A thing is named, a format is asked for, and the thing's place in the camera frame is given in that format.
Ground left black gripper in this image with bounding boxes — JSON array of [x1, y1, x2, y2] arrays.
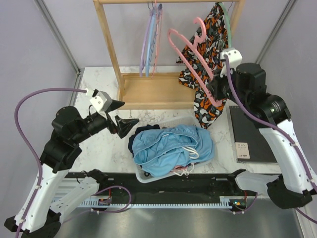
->
[[72, 99, 140, 143]]

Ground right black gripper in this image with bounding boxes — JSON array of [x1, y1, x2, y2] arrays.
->
[[207, 65, 250, 108]]

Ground thick pink hanger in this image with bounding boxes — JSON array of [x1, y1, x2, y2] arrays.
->
[[167, 16, 226, 108]]

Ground light blue shorts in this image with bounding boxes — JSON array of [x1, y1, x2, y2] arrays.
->
[[131, 123, 214, 178]]

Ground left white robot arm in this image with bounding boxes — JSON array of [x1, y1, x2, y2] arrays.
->
[[4, 100, 139, 238]]

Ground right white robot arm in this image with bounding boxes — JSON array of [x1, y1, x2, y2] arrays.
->
[[207, 63, 317, 209]]

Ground orange camouflage shorts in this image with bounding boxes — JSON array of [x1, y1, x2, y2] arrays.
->
[[176, 2, 235, 130]]

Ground purple hanger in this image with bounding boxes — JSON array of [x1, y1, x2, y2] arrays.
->
[[139, 8, 154, 77]]

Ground green hanger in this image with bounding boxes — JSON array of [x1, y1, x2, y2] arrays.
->
[[217, 2, 232, 48]]

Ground blue hanger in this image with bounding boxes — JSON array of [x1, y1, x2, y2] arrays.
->
[[144, 6, 157, 77]]

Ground thin pink hanger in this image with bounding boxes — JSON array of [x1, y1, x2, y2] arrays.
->
[[151, 1, 163, 78]]

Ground navy blue garment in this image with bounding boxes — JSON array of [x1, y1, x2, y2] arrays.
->
[[128, 124, 160, 156]]

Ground wooden clothes rack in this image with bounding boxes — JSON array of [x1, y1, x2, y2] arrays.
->
[[93, 0, 245, 110]]

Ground white laundry basket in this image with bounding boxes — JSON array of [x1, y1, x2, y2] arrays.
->
[[135, 115, 212, 183]]

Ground black notebook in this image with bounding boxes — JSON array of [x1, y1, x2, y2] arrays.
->
[[227, 106, 277, 164]]

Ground pink patterned garment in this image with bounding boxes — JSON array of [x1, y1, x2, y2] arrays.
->
[[171, 163, 194, 177]]

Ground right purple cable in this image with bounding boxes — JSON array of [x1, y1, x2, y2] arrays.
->
[[224, 55, 317, 223]]

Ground purple cable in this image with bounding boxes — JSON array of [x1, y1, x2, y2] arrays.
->
[[14, 87, 88, 238], [224, 55, 317, 223]]

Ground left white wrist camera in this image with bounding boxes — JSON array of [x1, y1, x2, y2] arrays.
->
[[90, 89, 112, 113]]

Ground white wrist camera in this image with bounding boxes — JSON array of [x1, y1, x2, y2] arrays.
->
[[90, 89, 112, 113], [220, 48, 242, 77]]

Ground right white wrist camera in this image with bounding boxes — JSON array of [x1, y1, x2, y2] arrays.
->
[[220, 48, 242, 77]]

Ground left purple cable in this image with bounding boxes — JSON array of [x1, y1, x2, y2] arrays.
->
[[14, 87, 88, 238]]

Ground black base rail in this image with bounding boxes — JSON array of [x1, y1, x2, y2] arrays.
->
[[64, 171, 258, 206]]

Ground blue cable duct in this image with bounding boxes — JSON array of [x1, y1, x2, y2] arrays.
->
[[78, 198, 232, 209]]

